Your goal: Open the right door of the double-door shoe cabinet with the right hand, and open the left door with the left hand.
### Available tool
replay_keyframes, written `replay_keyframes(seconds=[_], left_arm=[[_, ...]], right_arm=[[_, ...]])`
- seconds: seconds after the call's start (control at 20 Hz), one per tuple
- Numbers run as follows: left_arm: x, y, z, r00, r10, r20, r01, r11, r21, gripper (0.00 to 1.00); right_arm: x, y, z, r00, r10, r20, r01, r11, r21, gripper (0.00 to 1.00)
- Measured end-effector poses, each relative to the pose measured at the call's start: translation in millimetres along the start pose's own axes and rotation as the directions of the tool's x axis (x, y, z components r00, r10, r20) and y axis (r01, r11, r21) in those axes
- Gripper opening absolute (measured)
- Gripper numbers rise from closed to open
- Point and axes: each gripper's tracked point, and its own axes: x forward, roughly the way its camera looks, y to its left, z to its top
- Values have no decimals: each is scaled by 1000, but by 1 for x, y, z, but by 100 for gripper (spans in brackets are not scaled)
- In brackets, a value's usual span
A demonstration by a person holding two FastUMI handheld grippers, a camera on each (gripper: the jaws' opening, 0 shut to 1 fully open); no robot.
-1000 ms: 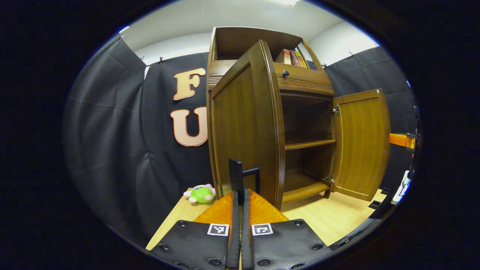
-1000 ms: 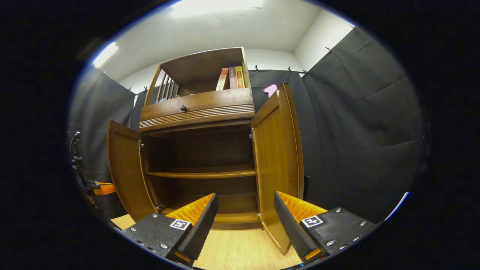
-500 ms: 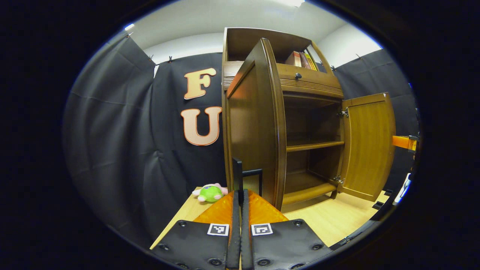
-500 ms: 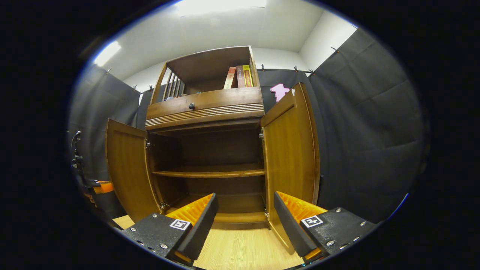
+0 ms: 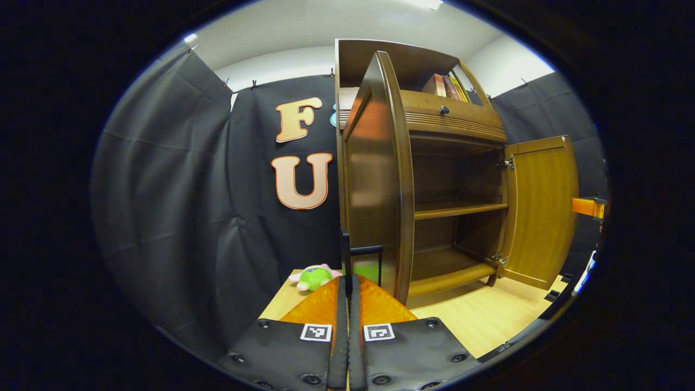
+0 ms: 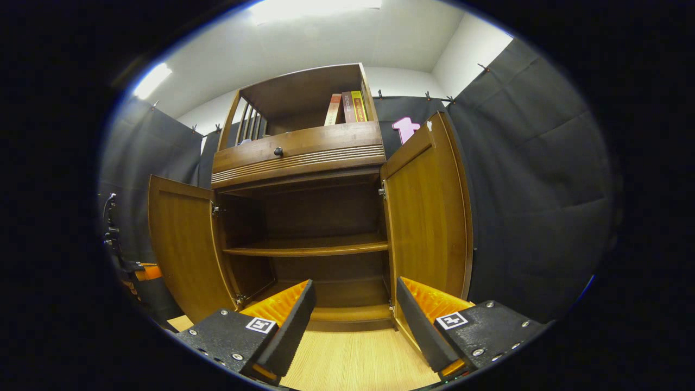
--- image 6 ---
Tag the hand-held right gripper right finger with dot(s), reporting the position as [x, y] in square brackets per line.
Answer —
[421, 326]

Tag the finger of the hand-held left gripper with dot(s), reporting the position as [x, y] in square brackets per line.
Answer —
[151, 271]

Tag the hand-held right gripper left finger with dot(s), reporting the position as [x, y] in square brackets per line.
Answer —
[290, 326]

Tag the wooden shoe cabinet door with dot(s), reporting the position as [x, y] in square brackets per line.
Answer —
[429, 217]
[184, 244]

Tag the wooden double-door shoe cabinet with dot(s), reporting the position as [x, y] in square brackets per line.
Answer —
[304, 163]

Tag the metal door hinge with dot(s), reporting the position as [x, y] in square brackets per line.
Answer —
[240, 299]
[216, 210]
[382, 190]
[391, 308]

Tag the small ceiling light panel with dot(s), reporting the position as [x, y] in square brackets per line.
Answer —
[152, 80]

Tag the black backdrop cloth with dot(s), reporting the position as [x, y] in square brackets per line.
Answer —
[532, 190]

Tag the wooden drawer with black knob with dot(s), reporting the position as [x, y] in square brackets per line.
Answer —
[326, 144]

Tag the beige book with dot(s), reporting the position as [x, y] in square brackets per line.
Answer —
[333, 111]

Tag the brown book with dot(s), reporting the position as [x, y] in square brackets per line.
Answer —
[348, 108]

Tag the yellow book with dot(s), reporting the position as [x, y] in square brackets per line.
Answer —
[359, 106]

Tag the large ceiling light panel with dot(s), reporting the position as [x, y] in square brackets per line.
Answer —
[315, 10]

